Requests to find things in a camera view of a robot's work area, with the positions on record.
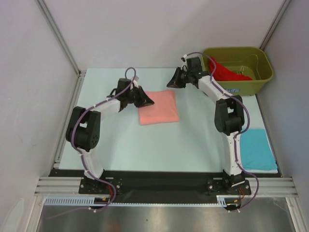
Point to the red t shirt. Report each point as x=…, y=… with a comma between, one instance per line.
x=221, y=73

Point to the aluminium front frame rail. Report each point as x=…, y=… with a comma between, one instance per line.
x=69, y=186

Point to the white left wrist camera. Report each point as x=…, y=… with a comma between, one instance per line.
x=135, y=83

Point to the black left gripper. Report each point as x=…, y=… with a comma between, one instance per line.
x=143, y=99

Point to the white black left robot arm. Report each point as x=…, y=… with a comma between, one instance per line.
x=83, y=131

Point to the folded blue t shirt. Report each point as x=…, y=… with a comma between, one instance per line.
x=255, y=152

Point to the pink t shirt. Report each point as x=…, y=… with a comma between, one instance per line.
x=164, y=109

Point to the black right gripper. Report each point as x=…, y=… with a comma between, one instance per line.
x=175, y=82

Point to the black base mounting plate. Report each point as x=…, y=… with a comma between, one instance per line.
x=163, y=187

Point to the left aluminium corner post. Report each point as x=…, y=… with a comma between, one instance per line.
x=58, y=35

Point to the right aluminium corner post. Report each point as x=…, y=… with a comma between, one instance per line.
x=275, y=23

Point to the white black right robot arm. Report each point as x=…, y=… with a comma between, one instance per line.
x=228, y=116

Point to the white slotted cable duct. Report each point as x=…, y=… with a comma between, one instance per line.
x=99, y=202

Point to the aluminium corner post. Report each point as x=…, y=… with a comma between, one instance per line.
x=58, y=35
x=275, y=23

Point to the olive green plastic bin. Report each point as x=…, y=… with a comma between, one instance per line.
x=249, y=61

